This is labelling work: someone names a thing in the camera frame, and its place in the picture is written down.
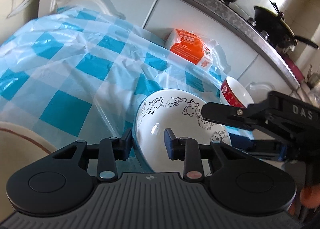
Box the grey speckled countertop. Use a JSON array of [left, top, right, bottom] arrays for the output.
[[120, 0, 303, 92]]

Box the blue cartoon animal bowl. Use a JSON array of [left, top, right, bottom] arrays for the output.
[[132, 89, 231, 173]]

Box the white kitchen cabinet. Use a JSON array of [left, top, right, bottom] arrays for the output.
[[39, 0, 309, 102]]

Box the metal kettle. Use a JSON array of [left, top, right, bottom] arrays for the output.
[[307, 64, 320, 89]]

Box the person's hand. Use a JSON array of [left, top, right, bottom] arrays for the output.
[[299, 185, 320, 209]]

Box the orange white plastic package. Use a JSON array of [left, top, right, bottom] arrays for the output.
[[165, 29, 218, 71]]

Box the large plain white plate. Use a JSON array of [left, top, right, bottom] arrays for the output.
[[0, 122, 57, 220]]

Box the black wok pan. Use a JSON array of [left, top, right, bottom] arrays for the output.
[[254, 1, 318, 50]]

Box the blue white checked tablecloth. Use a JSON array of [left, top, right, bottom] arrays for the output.
[[1, 7, 225, 148]]

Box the red and white small bowl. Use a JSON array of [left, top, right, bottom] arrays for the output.
[[220, 76, 254, 108]]

